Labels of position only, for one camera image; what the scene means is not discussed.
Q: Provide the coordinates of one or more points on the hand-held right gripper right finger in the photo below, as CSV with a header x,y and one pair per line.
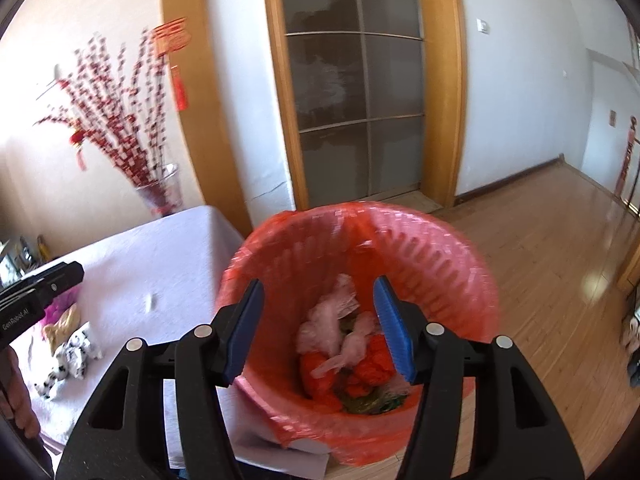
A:
x,y
395,330

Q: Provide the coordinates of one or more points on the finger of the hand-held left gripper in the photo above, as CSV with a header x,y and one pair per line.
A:
x,y
55,280

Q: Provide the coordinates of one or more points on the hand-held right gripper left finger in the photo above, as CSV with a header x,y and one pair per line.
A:
x,y
245,330

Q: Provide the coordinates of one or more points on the pink plastic bag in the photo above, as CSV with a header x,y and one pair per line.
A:
x,y
60,305

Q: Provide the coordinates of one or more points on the clear plastic wrap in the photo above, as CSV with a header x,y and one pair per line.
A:
x,y
325,330

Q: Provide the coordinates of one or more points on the green gold foil wrapper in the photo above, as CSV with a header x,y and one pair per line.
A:
x,y
360,405

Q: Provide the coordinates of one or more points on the trash basket with red liner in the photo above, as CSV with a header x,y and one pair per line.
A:
x,y
280,255

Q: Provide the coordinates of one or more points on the white plastic wastebasket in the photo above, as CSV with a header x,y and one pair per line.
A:
x,y
440,260

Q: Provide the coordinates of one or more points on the person's left hand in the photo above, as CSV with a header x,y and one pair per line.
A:
x,y
22,395

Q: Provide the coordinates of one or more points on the tan soft toy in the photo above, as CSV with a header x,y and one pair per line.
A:
x,y
62,327

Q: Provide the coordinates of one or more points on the white black-spotted wrapper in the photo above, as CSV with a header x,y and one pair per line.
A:
x,y
72,355

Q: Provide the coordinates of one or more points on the white tablecloth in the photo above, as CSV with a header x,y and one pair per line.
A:
x,y
175,270

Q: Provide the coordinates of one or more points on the clear glass vase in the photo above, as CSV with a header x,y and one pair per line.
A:
x,y
160,195

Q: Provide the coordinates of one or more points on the small red lantern ornament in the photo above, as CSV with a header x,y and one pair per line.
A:
x,y
78,142

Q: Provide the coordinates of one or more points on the red berry branches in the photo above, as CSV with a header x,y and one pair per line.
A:
x,y
115,120

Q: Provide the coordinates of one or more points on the black shoes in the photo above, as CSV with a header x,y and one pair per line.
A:
x,y
634,367

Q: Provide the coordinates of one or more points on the wooden framed glass door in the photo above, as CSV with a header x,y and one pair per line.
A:
x,y
360,85

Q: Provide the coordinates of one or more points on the red hanging knot ornament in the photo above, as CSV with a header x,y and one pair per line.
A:
x,y
172,40

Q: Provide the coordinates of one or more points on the white light switch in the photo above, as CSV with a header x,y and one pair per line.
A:
x,y
57,72

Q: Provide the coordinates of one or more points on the wooden wall trim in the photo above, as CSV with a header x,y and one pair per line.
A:
x,y
200,110

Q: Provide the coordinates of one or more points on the wooden stair railing post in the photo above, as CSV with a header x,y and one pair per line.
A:
x,y
627,160

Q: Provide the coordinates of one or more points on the small wall panel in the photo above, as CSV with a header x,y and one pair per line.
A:
x,y
611,118

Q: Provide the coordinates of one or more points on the small wall switch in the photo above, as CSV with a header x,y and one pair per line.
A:
x,y
482,25

